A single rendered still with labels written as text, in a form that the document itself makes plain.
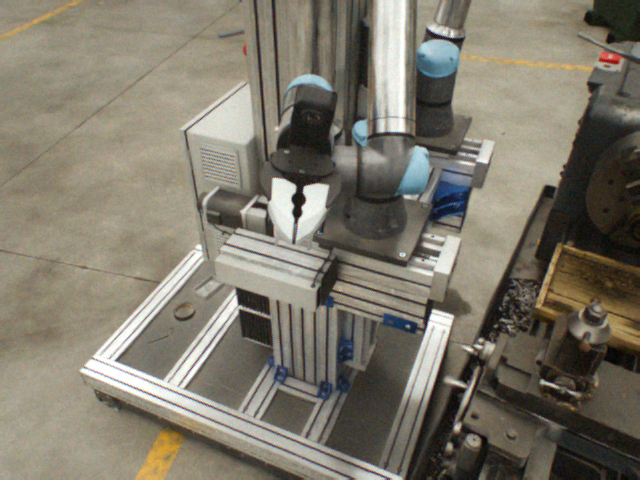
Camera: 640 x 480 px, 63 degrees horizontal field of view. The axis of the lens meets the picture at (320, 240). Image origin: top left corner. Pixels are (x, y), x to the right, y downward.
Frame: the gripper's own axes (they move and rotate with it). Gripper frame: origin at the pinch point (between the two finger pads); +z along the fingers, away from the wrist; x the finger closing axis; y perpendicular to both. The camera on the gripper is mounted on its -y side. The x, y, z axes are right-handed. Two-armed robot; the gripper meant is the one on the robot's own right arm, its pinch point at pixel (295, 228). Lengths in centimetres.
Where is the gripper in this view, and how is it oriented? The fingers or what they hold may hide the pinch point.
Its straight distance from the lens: 52.3
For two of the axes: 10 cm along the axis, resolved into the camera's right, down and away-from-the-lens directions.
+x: -9.9, -1.3, -0.6
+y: -1.4, 7.6, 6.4
